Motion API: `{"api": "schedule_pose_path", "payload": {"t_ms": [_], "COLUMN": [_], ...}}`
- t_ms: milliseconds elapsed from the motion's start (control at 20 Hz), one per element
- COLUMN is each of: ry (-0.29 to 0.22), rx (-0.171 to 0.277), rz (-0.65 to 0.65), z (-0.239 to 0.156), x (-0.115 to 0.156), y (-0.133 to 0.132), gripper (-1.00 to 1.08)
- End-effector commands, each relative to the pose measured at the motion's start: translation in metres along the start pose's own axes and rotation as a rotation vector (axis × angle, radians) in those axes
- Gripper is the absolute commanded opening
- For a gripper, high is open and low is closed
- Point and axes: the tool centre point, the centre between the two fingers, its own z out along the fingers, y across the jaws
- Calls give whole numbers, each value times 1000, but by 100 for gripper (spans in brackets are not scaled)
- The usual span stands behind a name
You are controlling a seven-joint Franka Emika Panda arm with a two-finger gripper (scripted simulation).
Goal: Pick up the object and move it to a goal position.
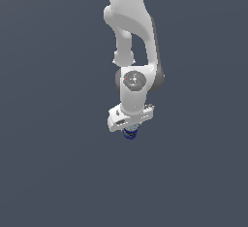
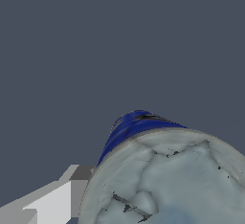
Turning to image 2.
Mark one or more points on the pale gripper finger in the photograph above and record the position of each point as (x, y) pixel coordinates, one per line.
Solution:
(54, 199)

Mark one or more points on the blue can with silver lid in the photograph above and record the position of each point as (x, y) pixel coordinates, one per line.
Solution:
(178, 180)

